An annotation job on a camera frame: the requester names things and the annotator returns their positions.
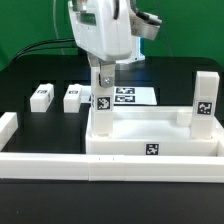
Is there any thin grey cable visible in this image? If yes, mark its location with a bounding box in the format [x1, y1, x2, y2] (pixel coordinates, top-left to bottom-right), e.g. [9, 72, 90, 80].
[52, 0, 66, 56]

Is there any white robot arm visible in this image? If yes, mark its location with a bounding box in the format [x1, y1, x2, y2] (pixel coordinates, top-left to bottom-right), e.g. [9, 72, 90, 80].
[68, 0, 162, 88]

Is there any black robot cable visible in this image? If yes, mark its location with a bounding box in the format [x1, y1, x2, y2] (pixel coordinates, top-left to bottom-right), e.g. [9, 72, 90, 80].
[9, 38, 81, 64]

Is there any white desk tabletop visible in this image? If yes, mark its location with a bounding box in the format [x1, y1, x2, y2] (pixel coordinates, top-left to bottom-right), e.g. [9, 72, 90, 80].
[86, 106, 224, 157]

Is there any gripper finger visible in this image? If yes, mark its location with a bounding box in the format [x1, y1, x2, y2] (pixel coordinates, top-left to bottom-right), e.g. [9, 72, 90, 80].
[99, 62, 116, 88]
[87, 54, 101, 84]

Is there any fiducial marker sheet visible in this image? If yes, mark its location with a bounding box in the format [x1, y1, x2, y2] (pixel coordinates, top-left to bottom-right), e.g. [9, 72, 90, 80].
[81, 86, 157, 107]

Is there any white U-shaped obstacle fence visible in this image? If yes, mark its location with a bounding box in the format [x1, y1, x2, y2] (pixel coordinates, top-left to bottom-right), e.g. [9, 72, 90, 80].
[0, 112, 224, 183]

